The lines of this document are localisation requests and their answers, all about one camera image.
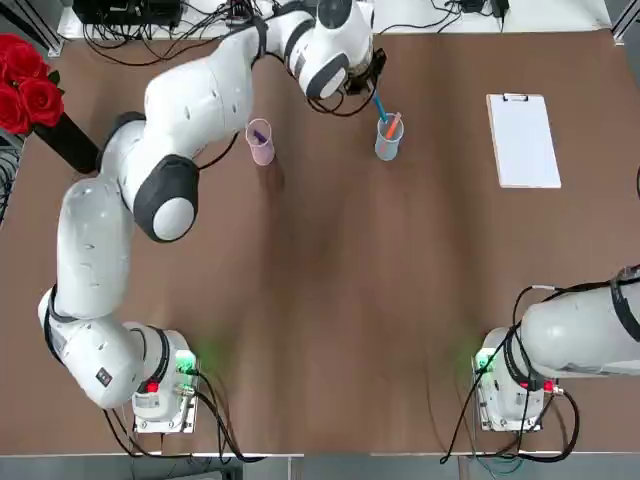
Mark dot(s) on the white clipboard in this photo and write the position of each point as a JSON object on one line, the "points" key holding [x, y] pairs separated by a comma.
{"points": [[525, 145]]}

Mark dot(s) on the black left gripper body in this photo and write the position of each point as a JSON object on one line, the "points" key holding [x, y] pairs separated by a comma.
{"points": [[372, 65]]}

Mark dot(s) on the black flat device box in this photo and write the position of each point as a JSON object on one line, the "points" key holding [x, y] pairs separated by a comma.
{"points": [[125, 10]]}

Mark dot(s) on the red rose bouquet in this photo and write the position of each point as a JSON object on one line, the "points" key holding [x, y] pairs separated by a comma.
{"points": [[22, 85]]}

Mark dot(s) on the translucent blue cup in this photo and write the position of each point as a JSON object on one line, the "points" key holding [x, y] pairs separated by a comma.
{"points": [[387, 150]]}

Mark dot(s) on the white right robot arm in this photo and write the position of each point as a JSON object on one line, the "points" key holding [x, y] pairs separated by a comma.
{"points": [[575, 330]]}

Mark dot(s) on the blue pen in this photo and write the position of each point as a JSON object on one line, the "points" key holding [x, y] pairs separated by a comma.
{"points": [[380, 107]]}

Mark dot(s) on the orange pencil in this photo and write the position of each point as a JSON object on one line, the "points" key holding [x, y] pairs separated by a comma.
{"points": [[394, 125]]}

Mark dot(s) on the black power adapter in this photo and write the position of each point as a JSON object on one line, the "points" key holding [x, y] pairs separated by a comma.
{"points": [[470, 5], [500, 7]]}

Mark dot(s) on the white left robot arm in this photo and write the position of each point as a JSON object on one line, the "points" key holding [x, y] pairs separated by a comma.
{"points": [[95, 250]]}

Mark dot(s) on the translucent pink cup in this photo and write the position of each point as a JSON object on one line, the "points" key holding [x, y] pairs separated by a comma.
{"points": [[261, 155]]}

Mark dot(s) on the aluminium profile rail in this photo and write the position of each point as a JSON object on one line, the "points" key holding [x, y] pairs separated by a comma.
{"points": [[50, 42], [625, 22]]}

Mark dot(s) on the white desk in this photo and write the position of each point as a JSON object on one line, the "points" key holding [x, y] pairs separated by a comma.
{"points": [[415, 15]]}

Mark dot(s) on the purple pen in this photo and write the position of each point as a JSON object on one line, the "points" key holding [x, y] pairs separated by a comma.
{"points": [[259, 135]]}

